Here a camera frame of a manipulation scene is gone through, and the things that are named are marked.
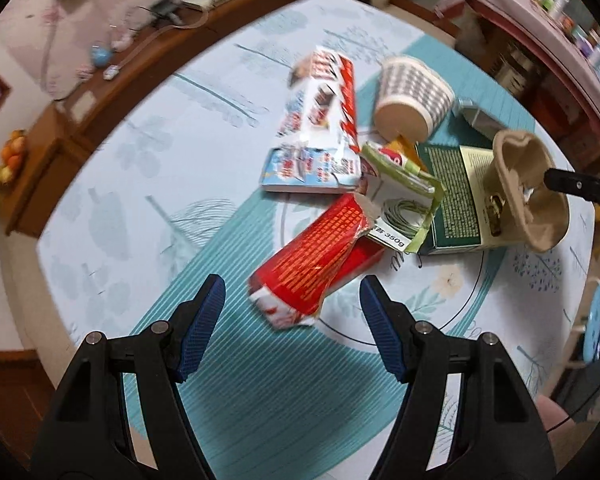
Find row of jars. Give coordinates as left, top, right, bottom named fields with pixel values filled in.
left=510, top=0, right=600, bottom=76

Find pink covered side table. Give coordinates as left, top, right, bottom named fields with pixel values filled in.
left=435, top=0, right=600, bottom=126

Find checkered paper cup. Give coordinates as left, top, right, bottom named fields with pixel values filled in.
left=374, top=55, right=456, bottom=142

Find leaf print tablecloth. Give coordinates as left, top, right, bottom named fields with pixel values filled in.
left=37, top=0, right=598, bottom=480

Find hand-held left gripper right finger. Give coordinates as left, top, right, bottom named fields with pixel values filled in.
left=359, top=276, right=558, bottom=480

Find green cream box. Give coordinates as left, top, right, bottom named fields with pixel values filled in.
left=416, top=144, right=501, bottom=256

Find metal cooking pot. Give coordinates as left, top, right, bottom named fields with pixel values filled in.
left=495, top=42, right=541, bottom=96

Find red foil packet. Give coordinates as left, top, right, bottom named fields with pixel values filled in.
left=247, top=192, right=386, bottom=331

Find dark grey box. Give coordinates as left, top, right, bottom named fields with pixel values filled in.
left=452, top=99, right=507, bottom=137

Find person's pink pants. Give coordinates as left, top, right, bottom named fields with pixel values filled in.
left=535, top=395, right=571, bottom=431

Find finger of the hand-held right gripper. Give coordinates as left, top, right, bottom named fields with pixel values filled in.
left=544, top=167, right=600, bottom=211

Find white red chocolate box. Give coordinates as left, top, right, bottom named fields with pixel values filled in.
left=260, top=46, right=363, bottom=195

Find wooden television cabinet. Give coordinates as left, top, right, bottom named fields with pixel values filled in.
left=2, top=0, right=341, bottom=236

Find green white torn packet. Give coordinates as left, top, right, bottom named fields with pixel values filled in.
left=357, top=135, right=446, bottom=256

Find fruit bowl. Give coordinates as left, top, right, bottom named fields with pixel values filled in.
left=0, top=130, right=28, bottom=188

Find blue round stool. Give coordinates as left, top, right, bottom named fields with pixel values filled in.
left=577, top=280, right=600, bottom=366

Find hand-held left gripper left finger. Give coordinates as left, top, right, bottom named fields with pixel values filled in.
left=30, top=274, right=227, bottom=480

